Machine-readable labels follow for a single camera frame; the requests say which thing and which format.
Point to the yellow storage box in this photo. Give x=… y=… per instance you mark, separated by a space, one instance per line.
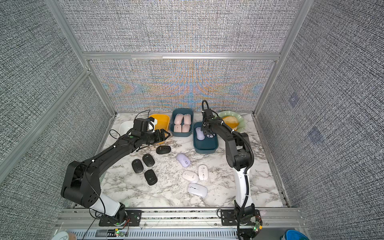
x=163 y=121

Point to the round bread bun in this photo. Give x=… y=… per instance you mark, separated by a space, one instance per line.
x=232 y=122

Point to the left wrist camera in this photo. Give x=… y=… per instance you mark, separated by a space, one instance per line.
x=152 y=122

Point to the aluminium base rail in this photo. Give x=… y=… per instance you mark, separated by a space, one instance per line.
x=178 y=224

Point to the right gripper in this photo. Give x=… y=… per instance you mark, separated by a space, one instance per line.
x=203 y=129

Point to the black mouse middle left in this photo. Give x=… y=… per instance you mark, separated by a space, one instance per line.
x=137 y=166

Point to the green wavy plate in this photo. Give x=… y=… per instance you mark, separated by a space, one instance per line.
x=242 y=124

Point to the blue object bottom right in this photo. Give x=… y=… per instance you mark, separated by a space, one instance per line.
x=293 y=235

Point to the purple mouse front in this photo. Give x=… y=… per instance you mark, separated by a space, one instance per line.
x=210 y=135

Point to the white mouse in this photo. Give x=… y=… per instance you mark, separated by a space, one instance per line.
x=190 y=176
x=197 y=190
x=203 y=173

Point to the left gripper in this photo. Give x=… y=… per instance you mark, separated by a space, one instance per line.
x=161 y=137

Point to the black mouse front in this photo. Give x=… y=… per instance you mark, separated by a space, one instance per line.
x=151 y=177

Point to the teal storage box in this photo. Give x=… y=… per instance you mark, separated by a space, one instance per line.
x=181 y=111
x=207 y=146

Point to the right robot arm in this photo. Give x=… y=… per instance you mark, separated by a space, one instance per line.
x=239 y=154

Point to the white storage box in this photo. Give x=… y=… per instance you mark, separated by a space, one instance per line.
x=125 y=127

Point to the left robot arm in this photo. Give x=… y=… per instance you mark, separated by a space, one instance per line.
x=82 y=179

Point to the purple mouse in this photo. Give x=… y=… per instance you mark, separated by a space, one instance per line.
x=199 y=133
x=210 y=135
x=183 y=160

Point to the white mouse front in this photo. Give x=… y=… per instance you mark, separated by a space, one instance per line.
x=197 y=190

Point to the pink mouse with scroll wheel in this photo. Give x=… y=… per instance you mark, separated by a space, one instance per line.
x=187 y=119

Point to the white round object bottom left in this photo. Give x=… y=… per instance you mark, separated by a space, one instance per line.
x=64 y=236

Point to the black mouse near yellow box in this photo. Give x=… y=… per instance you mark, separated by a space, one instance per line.
x=162 y=150

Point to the black mouse middle right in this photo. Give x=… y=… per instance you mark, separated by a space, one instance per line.
x=148 y=160

